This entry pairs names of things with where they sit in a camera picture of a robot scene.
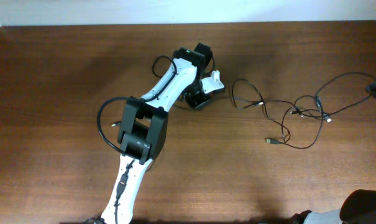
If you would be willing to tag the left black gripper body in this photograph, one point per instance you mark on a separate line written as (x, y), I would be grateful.
(199, 102)

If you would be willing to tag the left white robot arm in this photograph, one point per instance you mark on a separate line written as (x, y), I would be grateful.
(143, 127)

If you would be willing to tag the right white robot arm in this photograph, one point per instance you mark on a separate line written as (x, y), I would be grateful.
(358, 208)

